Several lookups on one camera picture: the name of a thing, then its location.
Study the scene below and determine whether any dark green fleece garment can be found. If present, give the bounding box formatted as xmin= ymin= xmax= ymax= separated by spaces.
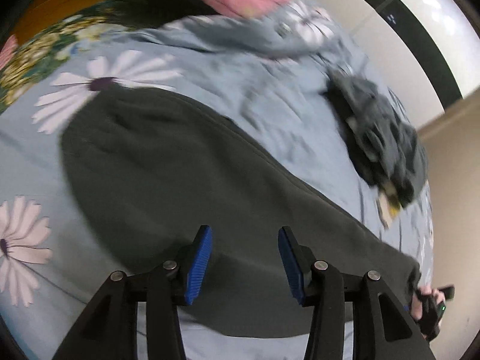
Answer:
xmin=60 ymin=85 xmax=420 ymax=338

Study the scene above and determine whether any dark floral blanket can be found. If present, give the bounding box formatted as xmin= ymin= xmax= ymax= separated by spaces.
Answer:
xmin=1 ymin=0 xmax=216 ymax=112

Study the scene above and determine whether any crumpled grey blue clothing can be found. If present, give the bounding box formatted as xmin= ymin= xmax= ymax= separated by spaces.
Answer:
xmin=325 ymin=70 xmax=428 ymax=207

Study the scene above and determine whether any black and white wardrobe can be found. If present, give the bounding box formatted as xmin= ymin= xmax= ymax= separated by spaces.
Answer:
xmin=351 ymin=0 xmax=479 ymax=110

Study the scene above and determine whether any blue floral bed quilt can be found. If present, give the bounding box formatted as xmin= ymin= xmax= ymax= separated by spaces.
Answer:
xmin=1 ymin=0 xmax=433 ymax=359

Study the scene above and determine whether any right hand in black glove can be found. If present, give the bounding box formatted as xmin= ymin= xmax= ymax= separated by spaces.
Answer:
xmin=410 ymin=285 xmax=439 ymax=321

